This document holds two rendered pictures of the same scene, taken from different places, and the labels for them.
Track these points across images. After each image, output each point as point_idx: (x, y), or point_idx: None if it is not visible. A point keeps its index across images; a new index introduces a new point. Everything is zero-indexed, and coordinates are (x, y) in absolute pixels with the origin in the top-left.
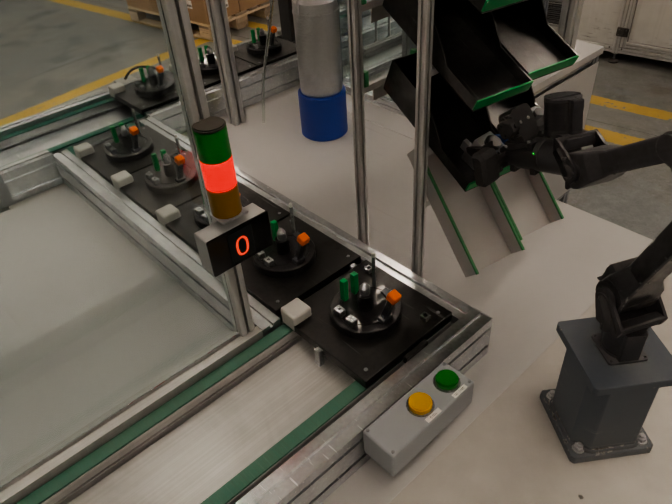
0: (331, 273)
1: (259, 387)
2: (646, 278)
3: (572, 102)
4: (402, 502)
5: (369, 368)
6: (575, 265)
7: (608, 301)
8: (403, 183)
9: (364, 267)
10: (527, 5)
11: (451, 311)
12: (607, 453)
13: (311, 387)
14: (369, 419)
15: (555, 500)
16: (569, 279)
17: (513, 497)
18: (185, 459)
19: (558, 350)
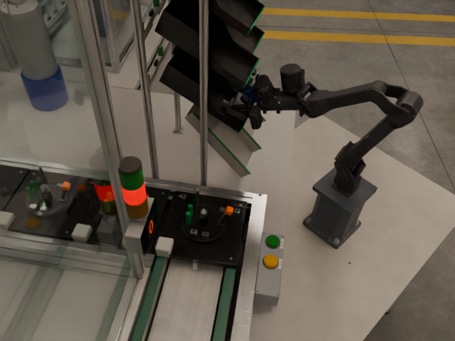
0: (162, 210)
1: (170, 302)
2: (364, 153)
3: (300, 73)
4: (283, 315)
5: (232, 256)
6: (269, 141)
7: (345, 169)
8: (139, 123)
9: (181, 196)
10: None
11: (244, 200)
12: (348, 236)
13: (200, 285)
14: (252, 284)
15: (341, 271)
16: (272, 151)
17: (326, 281)
18: None
19: (293, 194)
